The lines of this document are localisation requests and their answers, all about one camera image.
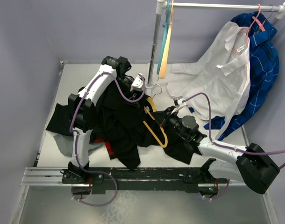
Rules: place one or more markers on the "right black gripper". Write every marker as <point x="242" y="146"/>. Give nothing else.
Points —
<point x="169" y="115"/>

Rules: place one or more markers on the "yellow plastic hanger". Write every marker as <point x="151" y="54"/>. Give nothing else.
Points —
<point x="154" y="109"/>

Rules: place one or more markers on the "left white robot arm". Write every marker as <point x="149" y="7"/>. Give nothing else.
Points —
<point x="83" y="110"/>

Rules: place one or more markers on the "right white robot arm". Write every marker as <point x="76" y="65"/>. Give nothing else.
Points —
<point x="247" y="164"/>

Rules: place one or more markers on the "beige wooden hanger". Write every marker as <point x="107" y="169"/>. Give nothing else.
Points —
<point x="166" y="44"/>

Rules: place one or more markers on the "teal plastic hanger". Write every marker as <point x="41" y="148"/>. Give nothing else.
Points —
<point x="162" y="42"/>

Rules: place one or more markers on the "red black plaid shirt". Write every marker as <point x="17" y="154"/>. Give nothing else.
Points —
<point x="108" y="147"/>

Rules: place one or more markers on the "white shirt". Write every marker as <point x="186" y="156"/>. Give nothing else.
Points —
<point x="222" y="73"/>

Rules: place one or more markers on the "grey shirt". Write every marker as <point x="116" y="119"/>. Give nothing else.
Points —
<point x="65" y="145"/>

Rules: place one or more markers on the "blue plaid shirt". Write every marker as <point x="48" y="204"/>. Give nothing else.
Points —
<point x="263" y="73"/>

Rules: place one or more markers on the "pink hanger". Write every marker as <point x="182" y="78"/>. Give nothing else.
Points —
<point x="258" y="31"/>

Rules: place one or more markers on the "metal clothes rack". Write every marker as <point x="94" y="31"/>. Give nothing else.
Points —
<point x="164" y="4"/>

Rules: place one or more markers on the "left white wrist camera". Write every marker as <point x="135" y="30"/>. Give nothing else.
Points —
<point x="138" y="83"/>

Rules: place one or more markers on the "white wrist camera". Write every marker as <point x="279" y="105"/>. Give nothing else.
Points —
<point x="179" y="104"/>
<point x="138" y="83"/>

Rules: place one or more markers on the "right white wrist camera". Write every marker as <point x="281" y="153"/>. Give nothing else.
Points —
<point x="179" y="104"/>

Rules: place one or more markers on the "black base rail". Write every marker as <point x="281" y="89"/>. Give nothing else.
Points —
<point x="189" y="180"/>

